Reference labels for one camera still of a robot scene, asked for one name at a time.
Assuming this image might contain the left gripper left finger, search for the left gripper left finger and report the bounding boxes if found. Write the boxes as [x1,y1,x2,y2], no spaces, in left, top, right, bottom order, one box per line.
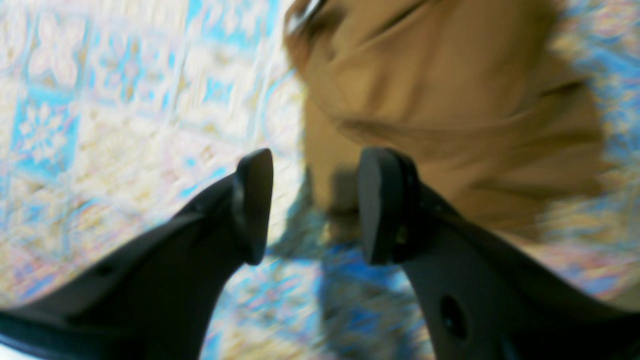
[0,148,274,360]

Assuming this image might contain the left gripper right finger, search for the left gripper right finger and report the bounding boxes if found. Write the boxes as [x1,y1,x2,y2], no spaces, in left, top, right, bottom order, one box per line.
[358,147,640,360]

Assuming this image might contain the brown t-shirt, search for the brown t-shirt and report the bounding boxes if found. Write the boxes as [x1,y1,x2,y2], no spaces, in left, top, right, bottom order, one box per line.
[283,0,604,239]

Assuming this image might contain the patterned tile tablecloth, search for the patterned tile tablecloth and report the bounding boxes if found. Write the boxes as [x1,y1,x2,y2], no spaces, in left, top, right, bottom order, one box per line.
[1,0,639,360]

